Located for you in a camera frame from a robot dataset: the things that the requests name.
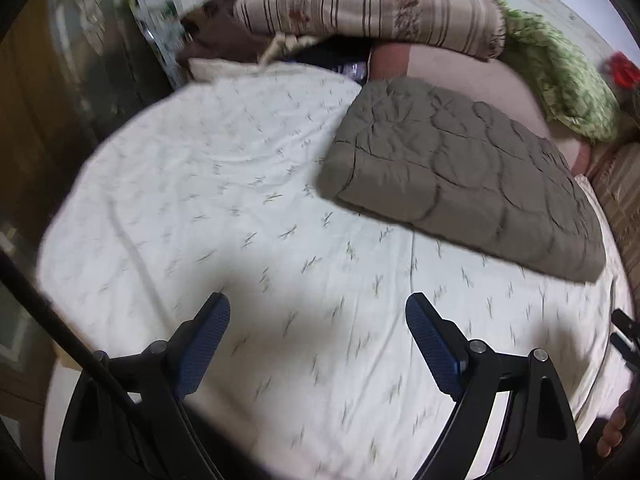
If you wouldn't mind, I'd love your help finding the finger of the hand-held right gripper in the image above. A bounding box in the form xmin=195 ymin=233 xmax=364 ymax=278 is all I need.
xmin=610 ymin=333 xmax=640 ymax=363
xmin=611 ymin=309 xmax=640 ymax=335

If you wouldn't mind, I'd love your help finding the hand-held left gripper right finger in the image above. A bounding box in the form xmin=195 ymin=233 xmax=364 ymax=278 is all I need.
xmin=405 ymin=291 xmax=585 ymax=480

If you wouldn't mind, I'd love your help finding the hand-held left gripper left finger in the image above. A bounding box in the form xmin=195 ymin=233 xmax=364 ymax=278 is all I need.
xmin=54 ymin=291 xmax=232 ymax=480

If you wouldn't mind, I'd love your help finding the olive hooded quilted jacket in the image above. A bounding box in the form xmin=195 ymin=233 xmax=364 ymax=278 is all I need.
xmin=316 ymin=79 xmax=607 ymax=284

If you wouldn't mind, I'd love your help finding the person's right hand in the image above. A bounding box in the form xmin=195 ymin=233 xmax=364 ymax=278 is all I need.
xmin=596 ymin=389 xmax=633 ymax=457

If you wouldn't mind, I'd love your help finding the beige striped cushion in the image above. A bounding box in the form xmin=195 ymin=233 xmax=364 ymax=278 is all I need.
xmin=585 ymin=142 xmax=640 ymax=263

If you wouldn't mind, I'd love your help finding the white patterned bed sheet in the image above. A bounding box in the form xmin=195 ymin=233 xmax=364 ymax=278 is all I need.
xmin=37 ymin=57 xmax=637 ymax=480

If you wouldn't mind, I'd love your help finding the red bow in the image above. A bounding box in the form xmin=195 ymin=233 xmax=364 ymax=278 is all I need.
xmin=605 ymin=51 xmax=640 ymax=87

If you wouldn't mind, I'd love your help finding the green patterned cloth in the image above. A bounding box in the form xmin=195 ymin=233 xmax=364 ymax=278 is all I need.
xmin=487 ymin=0 xmax=622 ymax=142

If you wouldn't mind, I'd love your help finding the pink bolster cushion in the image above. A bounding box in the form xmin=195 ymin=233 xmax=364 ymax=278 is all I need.
xmin=367 ymin=42 xmax=595 ymax=175

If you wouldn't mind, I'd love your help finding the wooden wardrobe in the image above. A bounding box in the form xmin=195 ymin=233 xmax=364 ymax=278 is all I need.
xmin=0 ymin=0 xmax=177 ymax=286

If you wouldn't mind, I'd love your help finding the cream fleece cloth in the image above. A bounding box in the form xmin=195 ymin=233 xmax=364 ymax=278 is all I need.
xmin=257 ymin=32 xmax=322 ymax=67

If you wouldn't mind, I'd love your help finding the brown cloth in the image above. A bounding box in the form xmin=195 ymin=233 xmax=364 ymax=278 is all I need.
xmin=179 ymin=0 xmax=275 ymax=68

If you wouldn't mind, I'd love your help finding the white green printed bag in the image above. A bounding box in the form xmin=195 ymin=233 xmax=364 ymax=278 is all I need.
xmin=129 ymin=0 xmax=192 ymax=89

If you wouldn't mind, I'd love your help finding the striped floral pillow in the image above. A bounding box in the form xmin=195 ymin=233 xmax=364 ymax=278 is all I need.
xmin=232 ymin=0 xmax=506 ymax=62

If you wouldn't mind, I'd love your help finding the black cable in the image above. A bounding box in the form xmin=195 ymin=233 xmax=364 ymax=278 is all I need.
xmin=0 ymin=249 xmax=223 ymax=480

